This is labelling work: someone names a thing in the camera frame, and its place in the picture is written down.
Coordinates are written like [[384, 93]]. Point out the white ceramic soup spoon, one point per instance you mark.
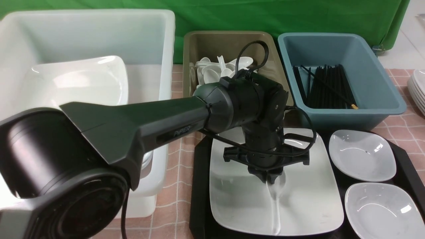
[[276, 191]]

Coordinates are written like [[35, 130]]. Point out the bundle of black chopsticks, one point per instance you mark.
[[327, 96]]

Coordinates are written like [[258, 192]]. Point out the black serving tray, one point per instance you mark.
[[202, 224]]

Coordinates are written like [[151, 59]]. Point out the stack of small white bowls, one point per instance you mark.
[[146, 159]]

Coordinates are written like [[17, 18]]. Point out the white small bowl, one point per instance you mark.
[[362, 155], [383, 211]]

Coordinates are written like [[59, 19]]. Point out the pile of white soup spoons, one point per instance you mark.
[[206, 71]]

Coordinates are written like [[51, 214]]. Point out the white plates stack at edge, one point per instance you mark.
[[416, 87]]

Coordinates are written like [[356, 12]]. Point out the large white plastic tub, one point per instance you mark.
[[142, 38]]

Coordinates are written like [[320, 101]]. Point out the olive green plastic bin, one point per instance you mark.
[[211, 44]]

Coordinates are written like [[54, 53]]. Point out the blue plastic bin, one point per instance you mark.
[[374, 93]]

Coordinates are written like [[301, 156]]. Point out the pink checkered tablecloth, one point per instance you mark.
[[170, 218]]

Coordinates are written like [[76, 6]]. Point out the stack of white square plates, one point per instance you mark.
[[101, 80]]

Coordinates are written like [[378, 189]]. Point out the large white square plate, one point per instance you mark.
[[310, 203]]

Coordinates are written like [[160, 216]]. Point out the green backdrop cloth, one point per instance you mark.
[[377, 21]]

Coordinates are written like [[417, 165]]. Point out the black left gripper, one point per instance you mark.
[[266, 152]]

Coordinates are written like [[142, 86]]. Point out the black chopstick pair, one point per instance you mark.
[[328, 87]]

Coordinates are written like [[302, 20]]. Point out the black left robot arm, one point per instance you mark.
[[67, 172]]

